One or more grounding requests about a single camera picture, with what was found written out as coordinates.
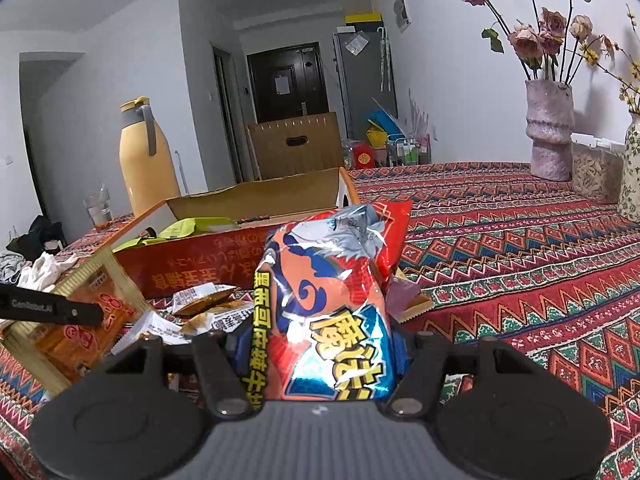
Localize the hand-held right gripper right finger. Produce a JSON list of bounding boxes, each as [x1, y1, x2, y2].
[[384, 332, 536, 418]]

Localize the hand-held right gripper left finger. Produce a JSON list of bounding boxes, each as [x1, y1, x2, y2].
[[100, 332, 263, 418]]

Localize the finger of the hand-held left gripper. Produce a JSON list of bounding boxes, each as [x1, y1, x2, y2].
[[62, 297, 106, 326]]

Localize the gold striped snack packet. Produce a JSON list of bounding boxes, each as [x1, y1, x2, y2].
[[2, 249, 152, 396]]

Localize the pink snack packet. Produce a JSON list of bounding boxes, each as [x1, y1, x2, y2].
[[389, 270, 426, 322]]

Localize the long green snack packet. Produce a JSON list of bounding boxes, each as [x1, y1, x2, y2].
[[112, 237, 168, 253]]

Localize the red cardboard box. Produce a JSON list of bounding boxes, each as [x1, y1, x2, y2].
[[112, 167, 361, 301]]

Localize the red and blue chips bag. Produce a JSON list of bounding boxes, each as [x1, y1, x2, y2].
[[240, 200, 413, 403]]

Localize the white cotton glove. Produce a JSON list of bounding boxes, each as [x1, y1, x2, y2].
[[20, 251, 80, 292]]

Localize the grey cloth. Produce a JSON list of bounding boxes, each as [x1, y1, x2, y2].
[[0, 252, 26, 283]]

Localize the white and orange snack packet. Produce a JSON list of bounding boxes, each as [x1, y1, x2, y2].
[[181, 301, 257, 334], [171, 283, 237, 317]]

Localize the glass cup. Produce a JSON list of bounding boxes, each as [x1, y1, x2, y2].
[[82, 185, 114, 231]]

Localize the patterned red tablecloth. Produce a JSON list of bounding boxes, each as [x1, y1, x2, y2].
[[0, 160, 640, 480]]

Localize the yellow thermos jug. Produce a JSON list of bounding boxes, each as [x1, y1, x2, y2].
[[119, 96, 182, 218]]

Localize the red gift box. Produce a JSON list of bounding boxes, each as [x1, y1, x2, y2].
[[352, 142, 377, 171]]

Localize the pink dried grass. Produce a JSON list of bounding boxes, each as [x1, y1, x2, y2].
[[407, 89, 437, 137]]

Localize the clear container of seeds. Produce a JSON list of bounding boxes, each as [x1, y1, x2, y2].
[[570, 132, 626, 204]]

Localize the pink ceramic vase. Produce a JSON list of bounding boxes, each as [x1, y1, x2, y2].
[[524, 80, 574, 182]]

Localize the grey refrigerator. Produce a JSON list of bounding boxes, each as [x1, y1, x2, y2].
[[333, 30, 399, 142]]

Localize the speckled small vase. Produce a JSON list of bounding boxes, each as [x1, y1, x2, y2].
[[616, 112, 640, 224]]

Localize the dark door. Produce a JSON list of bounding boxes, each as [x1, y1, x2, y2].
[[246, 42, 329, 122]]

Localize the white folded umbrella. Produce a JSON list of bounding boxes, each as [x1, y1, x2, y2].
[[378, 26, 392, 93]]

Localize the yellow flower branch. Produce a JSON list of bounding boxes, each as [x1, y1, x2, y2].
[[580, 4, 640, 114]]

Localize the dried pink roses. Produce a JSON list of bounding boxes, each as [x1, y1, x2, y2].
[[449, 0, 601, 82]]

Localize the wire storage rack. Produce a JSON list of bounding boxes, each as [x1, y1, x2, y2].
[[385, 132, 432, 167]]

